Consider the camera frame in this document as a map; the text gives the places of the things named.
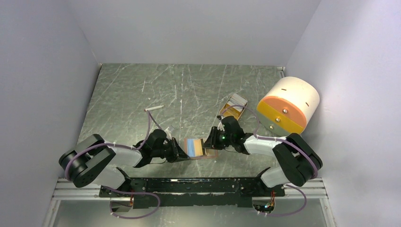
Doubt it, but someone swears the brown leather card holder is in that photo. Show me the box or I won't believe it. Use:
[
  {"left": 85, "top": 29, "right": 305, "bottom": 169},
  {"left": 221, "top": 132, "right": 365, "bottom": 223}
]
[{"left": 183, "top": 138, "right": 218, "bottom": 159}]

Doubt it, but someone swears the white orange yellow cylinder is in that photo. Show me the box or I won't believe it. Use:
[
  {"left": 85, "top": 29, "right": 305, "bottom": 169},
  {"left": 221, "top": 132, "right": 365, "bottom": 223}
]
[{"left": 256, "top": 77, "right": 320, "bottom": 137}]

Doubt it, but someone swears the wooden tray with cards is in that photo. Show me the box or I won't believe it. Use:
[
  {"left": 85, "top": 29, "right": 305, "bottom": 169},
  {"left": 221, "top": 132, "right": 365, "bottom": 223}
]
[{"left": 219, "top": 93, "right": 248, "bottom": 120}]

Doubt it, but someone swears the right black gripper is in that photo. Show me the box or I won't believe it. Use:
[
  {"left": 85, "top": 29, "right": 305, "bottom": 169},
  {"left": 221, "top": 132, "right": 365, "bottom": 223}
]
[{"left": 202, "top": 126, "right": 234, "bottom": 150}]

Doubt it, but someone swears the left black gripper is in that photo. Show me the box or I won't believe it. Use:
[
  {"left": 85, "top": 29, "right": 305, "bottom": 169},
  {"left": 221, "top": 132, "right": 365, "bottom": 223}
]
[{"left": 152, "top": 137, "right": 190, "bottom": 163}]

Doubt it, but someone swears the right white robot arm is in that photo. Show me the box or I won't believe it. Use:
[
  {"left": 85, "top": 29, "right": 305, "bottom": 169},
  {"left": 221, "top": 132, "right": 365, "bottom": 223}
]
[{"left": 202, "top": 116, "right": 323, "bottom": 196}]

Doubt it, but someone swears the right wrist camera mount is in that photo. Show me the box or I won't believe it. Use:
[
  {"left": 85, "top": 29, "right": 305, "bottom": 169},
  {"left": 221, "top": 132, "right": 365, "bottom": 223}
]
[{"left": 216, "top": 115, "right": 225, "bottom": 131}]

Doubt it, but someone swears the white pen stick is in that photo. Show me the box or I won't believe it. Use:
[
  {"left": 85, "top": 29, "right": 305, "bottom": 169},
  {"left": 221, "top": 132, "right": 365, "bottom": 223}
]
[{"left": 144, "top": 105, "right": 164, "bottom": 112}]

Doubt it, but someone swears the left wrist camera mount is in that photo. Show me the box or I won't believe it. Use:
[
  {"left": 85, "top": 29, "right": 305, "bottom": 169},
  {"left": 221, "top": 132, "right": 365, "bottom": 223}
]
[{"left": 165, "top": 125, "right": 176, "bottom": 139}]

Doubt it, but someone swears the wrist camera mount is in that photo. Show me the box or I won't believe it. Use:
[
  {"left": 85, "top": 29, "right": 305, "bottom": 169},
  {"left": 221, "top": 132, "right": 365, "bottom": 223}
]
[
  {"left": 165, "top": 125, "right": 176, "bottom": 139},
  {"left": 216, "top": 115, "right": 225, "bottom": 131}
]

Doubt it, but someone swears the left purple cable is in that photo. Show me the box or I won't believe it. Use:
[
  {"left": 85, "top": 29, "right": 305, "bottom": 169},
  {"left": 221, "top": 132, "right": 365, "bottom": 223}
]
[{"left": 64, "top": 109, "right": 161, "bottom": 219}]

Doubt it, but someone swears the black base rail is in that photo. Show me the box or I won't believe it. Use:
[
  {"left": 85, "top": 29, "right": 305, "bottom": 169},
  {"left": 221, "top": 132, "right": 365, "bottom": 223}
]
[{"left": 99, "top": 177, "right": 285, "bottom": 209}]

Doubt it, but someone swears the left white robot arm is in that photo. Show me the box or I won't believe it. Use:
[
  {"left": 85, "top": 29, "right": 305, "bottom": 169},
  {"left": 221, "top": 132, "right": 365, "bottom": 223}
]
[{"left": 58, "top": 129, "right": 190, "bottom": 197}]

